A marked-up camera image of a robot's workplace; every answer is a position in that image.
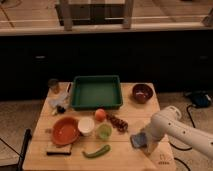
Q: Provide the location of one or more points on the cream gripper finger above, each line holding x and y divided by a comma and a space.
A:
151, 146

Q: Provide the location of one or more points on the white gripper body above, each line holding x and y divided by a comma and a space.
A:
153, 134

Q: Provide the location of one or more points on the blue sponge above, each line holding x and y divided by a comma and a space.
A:
138, 140

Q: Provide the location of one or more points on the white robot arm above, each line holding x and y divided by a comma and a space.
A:
166, 121

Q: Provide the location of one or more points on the green plastic tray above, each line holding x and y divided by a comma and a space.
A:
93, 92

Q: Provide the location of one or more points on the dark grape bunch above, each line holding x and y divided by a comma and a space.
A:
119, 124

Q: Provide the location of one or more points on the dark red bowl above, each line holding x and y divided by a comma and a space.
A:
142, 93

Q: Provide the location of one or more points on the green chili pepper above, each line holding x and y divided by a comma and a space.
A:
100, 152

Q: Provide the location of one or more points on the light green cup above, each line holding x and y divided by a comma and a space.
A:
104, 131

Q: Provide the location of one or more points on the dark blue object on floor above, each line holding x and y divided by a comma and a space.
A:
200, 99

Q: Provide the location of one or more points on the orange peach fruit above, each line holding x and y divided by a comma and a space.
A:
100, 115

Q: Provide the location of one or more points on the white cup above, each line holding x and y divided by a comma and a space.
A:
86, 126

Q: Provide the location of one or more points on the orange bowl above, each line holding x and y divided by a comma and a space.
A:
65, 131

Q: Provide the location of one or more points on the small wooden board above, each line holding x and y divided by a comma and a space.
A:
52, 149

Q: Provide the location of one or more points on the crumpled clear plastic bag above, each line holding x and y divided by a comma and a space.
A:
59, 104

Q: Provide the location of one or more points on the black pole left of table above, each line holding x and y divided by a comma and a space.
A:
27, 138

